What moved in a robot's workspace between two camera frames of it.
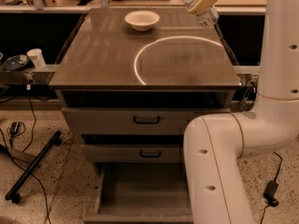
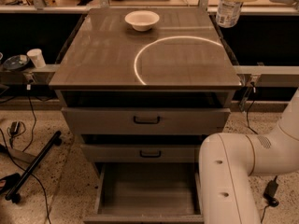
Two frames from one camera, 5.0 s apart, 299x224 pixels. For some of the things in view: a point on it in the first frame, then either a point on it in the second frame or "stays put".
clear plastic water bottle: [207, 18] -> [228, 12]
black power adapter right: [269, 193] stays put
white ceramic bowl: [142, 20] stays put
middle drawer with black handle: [135, 153] stays put
